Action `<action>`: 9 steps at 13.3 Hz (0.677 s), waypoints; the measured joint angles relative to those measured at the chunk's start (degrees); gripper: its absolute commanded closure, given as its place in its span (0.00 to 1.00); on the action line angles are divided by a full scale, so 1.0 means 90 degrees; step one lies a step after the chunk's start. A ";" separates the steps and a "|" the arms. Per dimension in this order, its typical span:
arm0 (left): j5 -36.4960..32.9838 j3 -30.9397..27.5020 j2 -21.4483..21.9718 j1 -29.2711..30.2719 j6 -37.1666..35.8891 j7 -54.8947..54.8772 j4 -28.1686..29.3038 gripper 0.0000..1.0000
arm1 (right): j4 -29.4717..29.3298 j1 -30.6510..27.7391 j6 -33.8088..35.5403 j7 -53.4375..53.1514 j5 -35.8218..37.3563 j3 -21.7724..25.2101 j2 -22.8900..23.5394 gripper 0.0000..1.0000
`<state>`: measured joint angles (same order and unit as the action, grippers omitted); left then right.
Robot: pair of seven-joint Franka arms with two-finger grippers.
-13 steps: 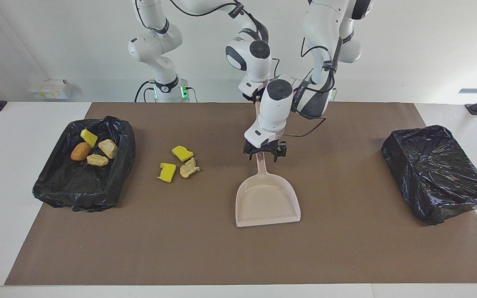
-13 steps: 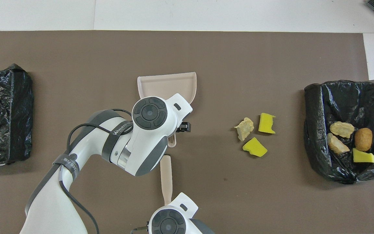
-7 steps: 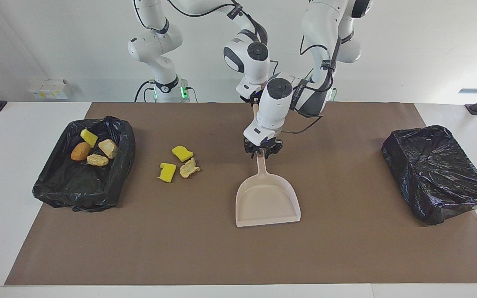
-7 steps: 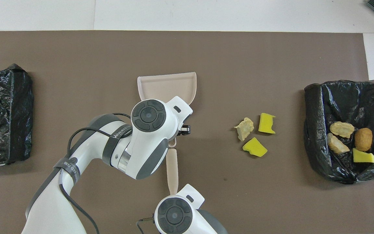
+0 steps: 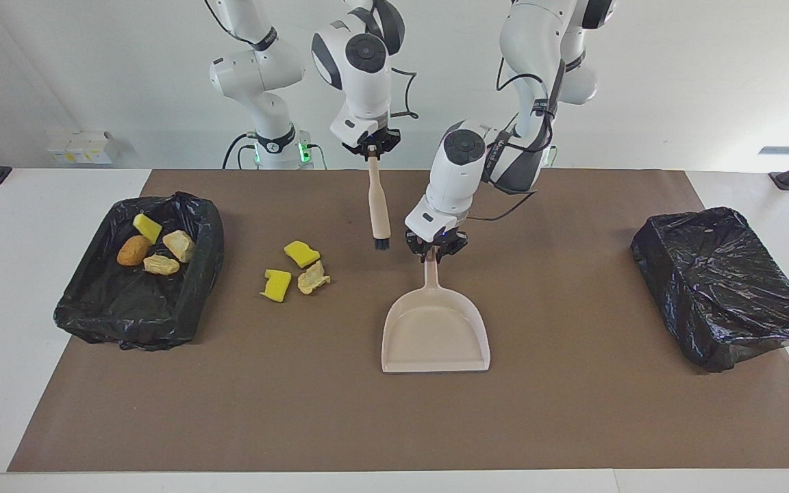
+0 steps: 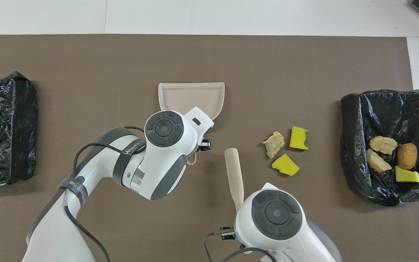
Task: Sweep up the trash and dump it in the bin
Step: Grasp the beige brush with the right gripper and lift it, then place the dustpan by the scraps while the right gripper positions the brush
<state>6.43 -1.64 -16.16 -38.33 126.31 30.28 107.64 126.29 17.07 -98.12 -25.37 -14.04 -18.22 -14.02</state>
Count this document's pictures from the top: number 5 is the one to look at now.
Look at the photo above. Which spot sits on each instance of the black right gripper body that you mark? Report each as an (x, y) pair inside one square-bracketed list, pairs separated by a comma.
[(384, 142)]

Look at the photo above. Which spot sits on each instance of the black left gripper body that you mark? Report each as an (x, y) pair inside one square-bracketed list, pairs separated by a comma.
[(439, 244)]

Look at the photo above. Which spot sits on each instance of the beige hand brush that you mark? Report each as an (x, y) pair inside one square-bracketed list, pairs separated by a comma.
[(379, 205)]

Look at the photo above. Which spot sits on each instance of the beige plastic dustpan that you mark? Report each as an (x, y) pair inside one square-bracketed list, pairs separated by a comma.
[(435, 335)]

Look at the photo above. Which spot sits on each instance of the short orange-striped croissant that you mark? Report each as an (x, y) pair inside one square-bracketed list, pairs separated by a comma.
[(179, 245)]

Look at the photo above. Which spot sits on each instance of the yellow sponge with green pad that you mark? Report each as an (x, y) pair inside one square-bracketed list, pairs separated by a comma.
[(147, 228)]

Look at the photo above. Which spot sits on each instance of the long orange-striped croissant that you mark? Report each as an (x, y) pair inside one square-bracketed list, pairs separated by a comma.
[(161, 264)]

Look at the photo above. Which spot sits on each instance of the brown bread roll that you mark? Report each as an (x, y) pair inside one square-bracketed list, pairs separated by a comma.
[(134, 251)]

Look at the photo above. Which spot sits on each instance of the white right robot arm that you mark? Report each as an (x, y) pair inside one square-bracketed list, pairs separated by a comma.
[(257, 68)]

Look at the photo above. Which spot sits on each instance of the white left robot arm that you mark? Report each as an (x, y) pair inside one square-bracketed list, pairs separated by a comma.
[(459, 171)]

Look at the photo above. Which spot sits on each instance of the black bag-lined trash bin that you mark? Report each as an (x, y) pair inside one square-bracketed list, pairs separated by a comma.
[(127, 308), (716, 287)]

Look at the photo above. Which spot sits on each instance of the crumpled beige scrap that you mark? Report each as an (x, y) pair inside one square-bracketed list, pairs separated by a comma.
[(313, 277)]

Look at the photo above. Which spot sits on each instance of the wedge-shaped yellow sponge piece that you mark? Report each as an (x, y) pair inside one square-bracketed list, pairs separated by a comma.
[(302, 254)]

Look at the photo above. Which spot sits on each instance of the notched yellow sponge piece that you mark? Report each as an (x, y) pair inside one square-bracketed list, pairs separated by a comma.
[(275, 285)]

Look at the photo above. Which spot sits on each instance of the brown table mat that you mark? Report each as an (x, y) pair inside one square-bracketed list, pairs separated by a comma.
[(230, 411)]

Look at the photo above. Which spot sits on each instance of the white wall boxes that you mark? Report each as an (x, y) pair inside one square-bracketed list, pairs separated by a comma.
[(83, 147)]

